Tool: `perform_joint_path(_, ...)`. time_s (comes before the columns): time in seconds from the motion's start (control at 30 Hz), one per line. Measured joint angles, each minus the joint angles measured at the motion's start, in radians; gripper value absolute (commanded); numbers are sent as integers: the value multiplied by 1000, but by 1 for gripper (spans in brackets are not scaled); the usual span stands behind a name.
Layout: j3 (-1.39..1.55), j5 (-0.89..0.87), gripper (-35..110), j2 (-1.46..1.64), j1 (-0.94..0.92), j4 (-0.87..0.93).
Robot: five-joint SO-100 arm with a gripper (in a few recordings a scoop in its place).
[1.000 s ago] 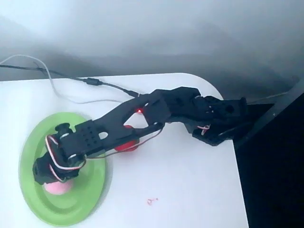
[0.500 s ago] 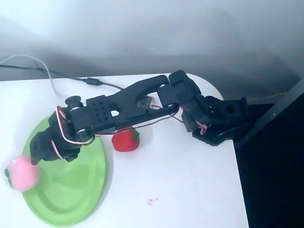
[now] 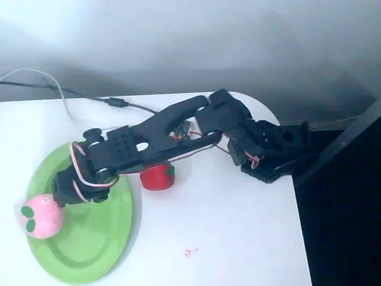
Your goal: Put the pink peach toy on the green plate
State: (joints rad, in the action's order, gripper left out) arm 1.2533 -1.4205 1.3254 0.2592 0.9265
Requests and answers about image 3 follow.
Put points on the circuit board with red LED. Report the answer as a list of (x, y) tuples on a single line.
[(181, 132)]

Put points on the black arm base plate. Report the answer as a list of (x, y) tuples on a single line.
[(265, 174)]

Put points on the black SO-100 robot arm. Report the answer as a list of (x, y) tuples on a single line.
[(184, 131)]

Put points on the green oval plate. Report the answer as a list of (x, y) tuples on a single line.
[(89, 238)]

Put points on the pink plush peach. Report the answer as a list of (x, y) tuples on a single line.
[(43, 217)]

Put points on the black slanted desk bar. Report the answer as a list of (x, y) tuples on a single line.
[(336, 143)]

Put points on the red plush strawberry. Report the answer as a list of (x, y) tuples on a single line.
[(159, 178)]

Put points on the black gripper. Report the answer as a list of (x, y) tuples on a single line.
[(62, 193)]

